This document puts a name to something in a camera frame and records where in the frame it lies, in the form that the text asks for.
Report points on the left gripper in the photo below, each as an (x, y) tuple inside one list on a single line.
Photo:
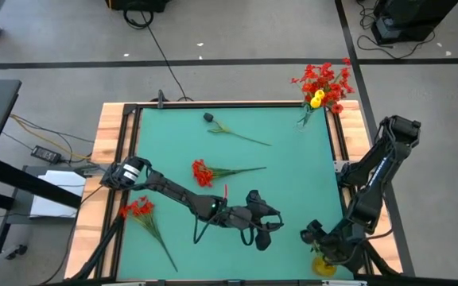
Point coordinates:
[(241, 218)]

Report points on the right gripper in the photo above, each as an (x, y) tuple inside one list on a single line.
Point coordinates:
[(334, 246)]

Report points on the amber glass vase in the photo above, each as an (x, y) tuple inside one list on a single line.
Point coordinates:
[(324, 269)]

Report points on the red artificial flower bunch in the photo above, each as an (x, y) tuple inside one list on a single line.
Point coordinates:
[(310, 85), (202, 175), (143, 207), (338, 89)]

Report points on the yellow artificial tulip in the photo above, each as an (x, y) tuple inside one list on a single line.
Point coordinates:
[(319, 94), (315, 102)]

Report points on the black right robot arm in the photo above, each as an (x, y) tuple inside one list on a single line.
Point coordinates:
[(376, 175)]

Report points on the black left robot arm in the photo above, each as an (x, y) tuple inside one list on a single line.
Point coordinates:
[(173, 190)]

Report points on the clear glass vase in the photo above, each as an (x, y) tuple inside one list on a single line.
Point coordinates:
[(305, 117)]

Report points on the green table mat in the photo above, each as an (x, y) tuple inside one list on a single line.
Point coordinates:
[(292, 178)]

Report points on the white flat box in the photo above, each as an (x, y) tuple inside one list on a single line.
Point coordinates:
[(58, 186)]

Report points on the black power adapter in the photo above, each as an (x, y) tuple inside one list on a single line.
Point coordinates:
[(46, 155)]

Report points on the black equipment box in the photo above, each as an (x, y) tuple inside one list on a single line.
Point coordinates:
[(412, 16)]

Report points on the black caster wheel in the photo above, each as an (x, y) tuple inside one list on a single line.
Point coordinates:
[(18, 251)]

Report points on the black floor equipment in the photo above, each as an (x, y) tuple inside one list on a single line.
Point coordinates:
[(137, 5)]

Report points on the black table frame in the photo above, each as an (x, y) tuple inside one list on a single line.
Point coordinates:
[(130, 109)]

